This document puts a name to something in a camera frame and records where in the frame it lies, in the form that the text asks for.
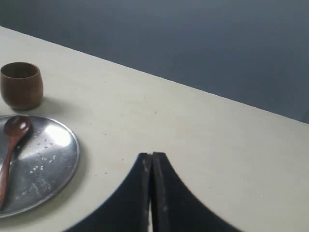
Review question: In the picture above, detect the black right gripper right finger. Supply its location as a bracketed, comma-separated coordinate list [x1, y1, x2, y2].
[151, 152, 239, 232]

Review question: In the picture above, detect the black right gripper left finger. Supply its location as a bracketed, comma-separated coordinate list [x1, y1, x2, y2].
[67, 153, 152, 232]

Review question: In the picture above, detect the dark red wooden spoon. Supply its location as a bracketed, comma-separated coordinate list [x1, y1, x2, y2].
[0, 115, 31, 208]

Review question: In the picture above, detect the round steel plate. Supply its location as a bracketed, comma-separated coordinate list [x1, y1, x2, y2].
[0, 116, 80, 218]

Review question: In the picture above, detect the brown wooden cup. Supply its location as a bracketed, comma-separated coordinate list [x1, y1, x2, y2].
[0, 62, 43, 111]

